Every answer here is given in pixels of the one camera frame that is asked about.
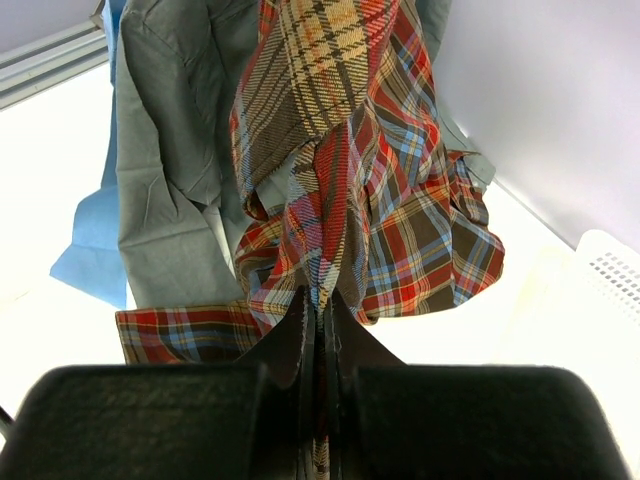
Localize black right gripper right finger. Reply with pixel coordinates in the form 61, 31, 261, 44
323, 294, 629, 479

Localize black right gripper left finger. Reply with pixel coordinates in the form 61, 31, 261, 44
1, 289, 310, 479

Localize plaid shirt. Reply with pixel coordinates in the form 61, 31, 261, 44
115, 0, 506, 480

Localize light blue shirt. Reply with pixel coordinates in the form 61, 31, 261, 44
48, 0, 132, 309

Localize grey shirt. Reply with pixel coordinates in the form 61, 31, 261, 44
114, 0, 497, 309

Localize white plastic basket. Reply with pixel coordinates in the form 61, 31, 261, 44
574, 229, 639, 326

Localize aluminium frame left posts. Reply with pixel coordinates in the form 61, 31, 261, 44
1, 2, 108, 110

